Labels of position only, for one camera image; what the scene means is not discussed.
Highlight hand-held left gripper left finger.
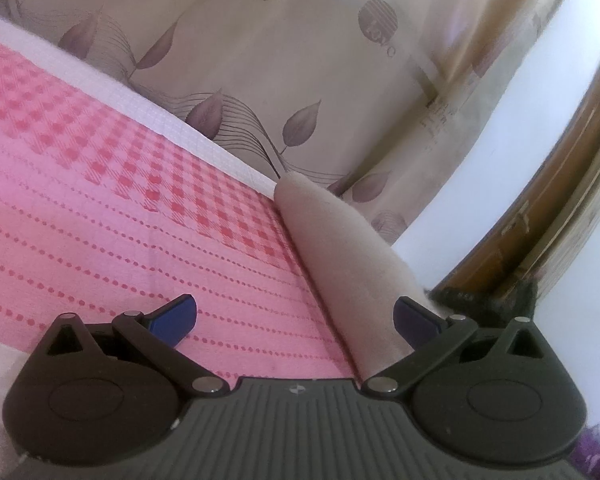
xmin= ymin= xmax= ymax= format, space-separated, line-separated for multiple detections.
xmin=42 ymin=295 xmax=227 ymax=400

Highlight pink and white bed blanket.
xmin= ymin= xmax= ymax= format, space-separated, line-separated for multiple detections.
xmin=0 ymin=10 xmax=361 ymax=461

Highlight brown wooden door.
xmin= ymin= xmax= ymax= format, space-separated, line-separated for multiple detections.
xmin=430 ymin=45 xmax=600 ymax=323

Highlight beige leaf print curtain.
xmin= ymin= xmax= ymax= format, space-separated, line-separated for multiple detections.
xmin=0 ymin=0 xmax=586 ymax=248

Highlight white fleece garment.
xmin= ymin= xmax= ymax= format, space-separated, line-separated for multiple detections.
xmin=274 ymin=172 xmax=453 ymax=382

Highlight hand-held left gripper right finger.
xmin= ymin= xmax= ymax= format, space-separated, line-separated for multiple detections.
xmin=362 ymin=296 xmax=556 ymax=401

